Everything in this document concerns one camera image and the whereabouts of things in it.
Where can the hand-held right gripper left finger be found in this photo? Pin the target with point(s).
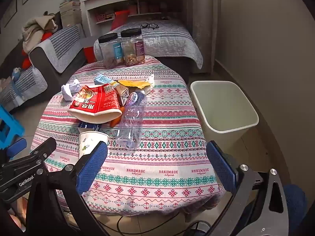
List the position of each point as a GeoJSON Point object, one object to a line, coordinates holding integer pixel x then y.
{"type": "Point", "coordinates": [92, 168]}

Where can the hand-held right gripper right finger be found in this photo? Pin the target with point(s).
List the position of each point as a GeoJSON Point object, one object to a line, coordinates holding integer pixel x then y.
{"type": "Point", "coordinates": [221, 168]}

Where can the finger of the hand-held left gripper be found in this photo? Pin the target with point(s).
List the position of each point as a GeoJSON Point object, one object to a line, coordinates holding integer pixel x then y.
{"type": "Point", "coordinates": [17, 148]}
{"type": "Point", "coordinates": [45, 147]}

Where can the white paper cup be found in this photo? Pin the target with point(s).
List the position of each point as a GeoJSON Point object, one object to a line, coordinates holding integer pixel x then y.
{"type": "Point", "coordinates": [89, 140]}

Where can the orange peel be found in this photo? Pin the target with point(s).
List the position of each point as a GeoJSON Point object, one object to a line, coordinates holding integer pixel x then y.
{"type": "Point", "coordinates": [115, 123]}

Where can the white plastic waste bin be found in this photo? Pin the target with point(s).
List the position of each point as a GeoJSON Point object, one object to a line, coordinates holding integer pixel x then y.
{"type": "Point", "coordinates": [221, 108]}

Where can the blue plastic stool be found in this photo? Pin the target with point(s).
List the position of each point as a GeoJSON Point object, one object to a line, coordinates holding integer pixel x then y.
{"type": "Point", "coordinates": [11, 125]}

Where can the blue biscuit box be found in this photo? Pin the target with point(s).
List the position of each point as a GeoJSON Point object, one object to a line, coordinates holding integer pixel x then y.
{"type": "Point", "coordinates": [87, 126]}

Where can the clear plastic bottle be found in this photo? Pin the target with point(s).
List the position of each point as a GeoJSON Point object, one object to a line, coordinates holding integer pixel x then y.
{"type": "Point", "coordinates": [130, 123]}

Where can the patterned red green tablecloth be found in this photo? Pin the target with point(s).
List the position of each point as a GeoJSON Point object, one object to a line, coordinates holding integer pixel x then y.
{"type": "Point", "coordinates": [160, 157]}

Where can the grey quilted sofa cover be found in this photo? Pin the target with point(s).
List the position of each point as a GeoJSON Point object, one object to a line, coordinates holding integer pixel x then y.
{"type": "Point", "coordinates": [27, 86]}

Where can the red instant noodle bowl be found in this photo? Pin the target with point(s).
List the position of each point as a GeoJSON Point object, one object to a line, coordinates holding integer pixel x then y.
{"type": "Point", "coordinates": [96, 103]}

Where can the blue plush toy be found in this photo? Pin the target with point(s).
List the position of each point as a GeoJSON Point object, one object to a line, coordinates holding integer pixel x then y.
{"type": "Point", "coordinates": [16, 73]}

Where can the small beige drink carton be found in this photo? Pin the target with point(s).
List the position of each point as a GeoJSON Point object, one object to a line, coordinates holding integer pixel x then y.
{"type": "Point", "coordinates": [123, 93]}

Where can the person's leg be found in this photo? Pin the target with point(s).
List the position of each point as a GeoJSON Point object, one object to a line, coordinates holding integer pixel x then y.
{"type": "Point", "coordinates": [294, 206]}

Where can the dark grey sofa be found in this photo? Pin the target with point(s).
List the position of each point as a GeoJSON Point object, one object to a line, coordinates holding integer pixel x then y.
{"type": "Point", "coordinates": [46, 64]}

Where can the light blue drink carton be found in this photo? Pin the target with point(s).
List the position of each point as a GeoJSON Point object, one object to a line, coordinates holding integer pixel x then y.
{"type": "Point", "coordinates": [102, 79]}

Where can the yellow snack wrapper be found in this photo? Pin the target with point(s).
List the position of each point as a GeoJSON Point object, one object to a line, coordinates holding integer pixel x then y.
{"type": "Point", "coordinates": [134, 84]}

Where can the grey striped sofa cover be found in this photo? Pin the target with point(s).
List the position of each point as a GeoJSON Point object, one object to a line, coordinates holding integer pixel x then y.
{"type": "Point", "coordinates": [64, 46]}

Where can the white tissue orange print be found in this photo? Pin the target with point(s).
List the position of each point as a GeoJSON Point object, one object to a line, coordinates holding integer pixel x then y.
{"type": "Point", "coordinates": [150, 80]}

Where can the clear jar teal label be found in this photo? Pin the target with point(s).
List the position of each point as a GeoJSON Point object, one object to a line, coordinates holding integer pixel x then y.
{"type": "Point", "coordinates": [110, 51]}

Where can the pile of beige clothes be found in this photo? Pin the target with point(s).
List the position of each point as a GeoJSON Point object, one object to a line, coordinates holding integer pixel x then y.
{"type": "Point", "coordinates": [35, 32]}

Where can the clear jar purple label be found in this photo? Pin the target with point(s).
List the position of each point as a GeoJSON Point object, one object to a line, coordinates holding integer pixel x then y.
{"type": "Point", "coordinates": [133, 49]}

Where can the grey striped bed quilt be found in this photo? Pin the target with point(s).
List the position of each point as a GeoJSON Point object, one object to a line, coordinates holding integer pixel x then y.
{"type": "Point", "coordinates": [169, 41]}

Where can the red pillow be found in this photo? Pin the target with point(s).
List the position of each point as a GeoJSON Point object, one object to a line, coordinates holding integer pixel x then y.
{"type": "Point", "coordinates": [120, 19]}

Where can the black eyeglasses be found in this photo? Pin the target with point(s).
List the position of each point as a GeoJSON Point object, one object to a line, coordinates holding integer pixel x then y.
{"type": "Point", "coordinates": [149, 26]}

